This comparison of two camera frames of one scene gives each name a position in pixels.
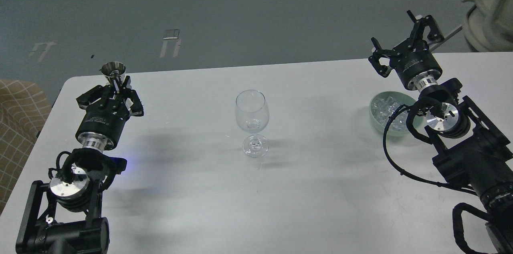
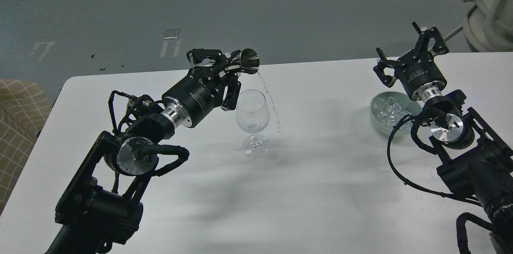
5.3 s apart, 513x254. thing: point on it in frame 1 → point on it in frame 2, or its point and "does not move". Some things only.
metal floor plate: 171,34 does not move
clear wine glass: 252,113 does not move
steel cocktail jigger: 114,69 → 249,61
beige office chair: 489,24 does not move
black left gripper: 102,124 → 198,90
